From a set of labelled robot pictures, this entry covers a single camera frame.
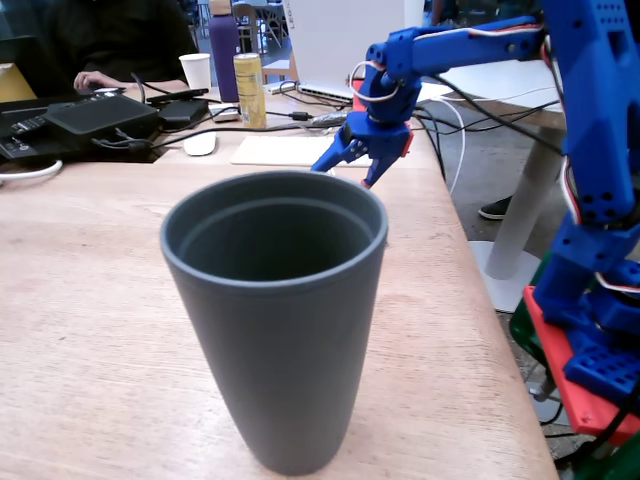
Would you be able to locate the white computer mouse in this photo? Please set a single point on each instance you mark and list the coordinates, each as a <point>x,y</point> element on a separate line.
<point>200,144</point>

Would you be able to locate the purple water bottle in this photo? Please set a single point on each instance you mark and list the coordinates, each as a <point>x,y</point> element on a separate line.
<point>225,55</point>

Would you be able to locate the red robot base plate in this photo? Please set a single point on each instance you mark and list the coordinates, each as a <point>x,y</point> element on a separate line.
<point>585,410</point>

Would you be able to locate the gray plastic cup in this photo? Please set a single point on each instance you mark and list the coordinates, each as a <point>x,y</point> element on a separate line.
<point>280,350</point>

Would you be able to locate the yellow box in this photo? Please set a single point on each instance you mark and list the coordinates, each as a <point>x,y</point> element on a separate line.
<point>15,85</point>

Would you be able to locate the yellow drink can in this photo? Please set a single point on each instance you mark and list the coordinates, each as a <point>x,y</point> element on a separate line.
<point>250,95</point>

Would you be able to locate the white keyboard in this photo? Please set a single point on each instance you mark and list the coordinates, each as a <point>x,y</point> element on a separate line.
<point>280,150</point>

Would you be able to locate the white paper cup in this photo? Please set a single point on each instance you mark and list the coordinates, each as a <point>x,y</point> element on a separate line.
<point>196,72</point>

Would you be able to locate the black box device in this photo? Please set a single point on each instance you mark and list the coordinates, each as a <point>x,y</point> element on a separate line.
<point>100,120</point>

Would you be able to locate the black shoe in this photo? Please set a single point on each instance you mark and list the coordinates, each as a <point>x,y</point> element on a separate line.
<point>497,209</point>

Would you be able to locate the bystander hand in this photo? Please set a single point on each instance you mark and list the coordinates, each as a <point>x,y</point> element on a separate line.
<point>92,81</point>

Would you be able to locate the black power adapter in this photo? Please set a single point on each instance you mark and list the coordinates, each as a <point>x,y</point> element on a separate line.
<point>182,114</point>

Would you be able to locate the crumpled foil wrapper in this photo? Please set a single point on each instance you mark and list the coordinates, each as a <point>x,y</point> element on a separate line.
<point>330,119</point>

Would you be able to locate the blue gripper black motor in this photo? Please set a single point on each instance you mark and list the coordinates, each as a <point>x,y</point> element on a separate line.
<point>376,136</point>

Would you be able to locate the white open laptop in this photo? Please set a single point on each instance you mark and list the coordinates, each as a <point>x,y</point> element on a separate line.
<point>340,40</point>

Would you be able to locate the person in black shirt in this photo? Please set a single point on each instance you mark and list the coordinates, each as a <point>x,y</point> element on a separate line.
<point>125,35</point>

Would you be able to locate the black phone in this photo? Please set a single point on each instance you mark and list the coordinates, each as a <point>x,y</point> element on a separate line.
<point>177,95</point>

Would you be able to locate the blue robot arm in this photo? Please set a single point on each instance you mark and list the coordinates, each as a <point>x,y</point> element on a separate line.
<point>595,125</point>

